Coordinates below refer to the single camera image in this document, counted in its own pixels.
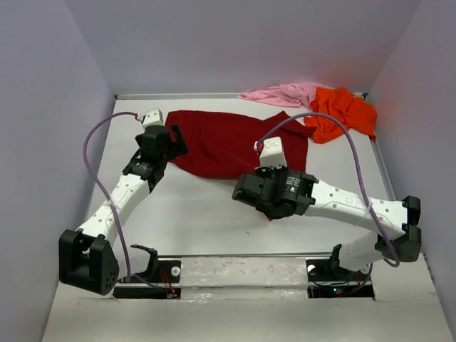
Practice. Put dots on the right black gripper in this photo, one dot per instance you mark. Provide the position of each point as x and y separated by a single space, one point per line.
263 172

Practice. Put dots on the pink t shirt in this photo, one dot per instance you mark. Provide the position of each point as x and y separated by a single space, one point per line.
290 95

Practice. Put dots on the orange t shirt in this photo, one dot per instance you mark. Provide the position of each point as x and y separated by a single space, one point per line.
350 110

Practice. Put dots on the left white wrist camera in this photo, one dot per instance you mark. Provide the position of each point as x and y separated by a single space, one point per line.
152 117

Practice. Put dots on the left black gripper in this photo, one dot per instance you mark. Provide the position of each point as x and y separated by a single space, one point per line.
177 148

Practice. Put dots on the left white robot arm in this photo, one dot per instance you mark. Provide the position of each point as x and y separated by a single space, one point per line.
95 255

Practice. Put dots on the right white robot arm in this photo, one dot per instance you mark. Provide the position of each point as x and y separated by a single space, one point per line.
393 231

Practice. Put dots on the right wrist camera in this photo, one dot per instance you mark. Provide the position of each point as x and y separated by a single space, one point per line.
271 153

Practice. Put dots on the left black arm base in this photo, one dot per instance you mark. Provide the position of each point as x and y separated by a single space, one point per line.
160 280

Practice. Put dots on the dark red t shirt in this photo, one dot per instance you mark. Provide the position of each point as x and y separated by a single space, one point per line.
220 145

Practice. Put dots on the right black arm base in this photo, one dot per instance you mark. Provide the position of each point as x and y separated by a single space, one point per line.
328 280

